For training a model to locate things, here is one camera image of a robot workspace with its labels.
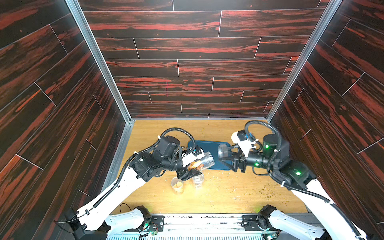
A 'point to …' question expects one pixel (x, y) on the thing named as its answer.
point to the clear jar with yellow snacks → (177, 185)
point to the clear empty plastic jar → (198, 181)
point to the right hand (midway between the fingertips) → (225, 150)
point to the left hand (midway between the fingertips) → (197, 166)
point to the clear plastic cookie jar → (204, 163)
